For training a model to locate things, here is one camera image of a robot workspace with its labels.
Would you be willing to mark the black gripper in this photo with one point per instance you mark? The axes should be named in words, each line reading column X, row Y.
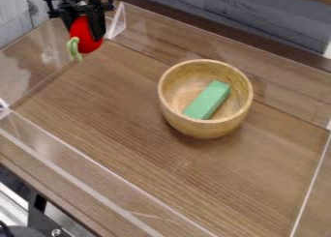
column 70, row 8

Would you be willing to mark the red plush radish toy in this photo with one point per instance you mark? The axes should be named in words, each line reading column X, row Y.
column 82, row 43

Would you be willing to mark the wooden bowl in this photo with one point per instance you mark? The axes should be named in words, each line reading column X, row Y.
column 181, row 84

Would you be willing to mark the green rectangular block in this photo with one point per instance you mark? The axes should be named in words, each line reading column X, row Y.
column 207, row 101

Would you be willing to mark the clear acrylic corner bracket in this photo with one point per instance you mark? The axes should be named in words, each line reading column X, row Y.
column 117, row 23

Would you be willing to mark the clear acrylic tray wall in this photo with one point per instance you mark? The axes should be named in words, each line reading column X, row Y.
column 111, row 206

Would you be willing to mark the black table clamp bracket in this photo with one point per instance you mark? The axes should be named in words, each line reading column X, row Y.
column 39, row 221

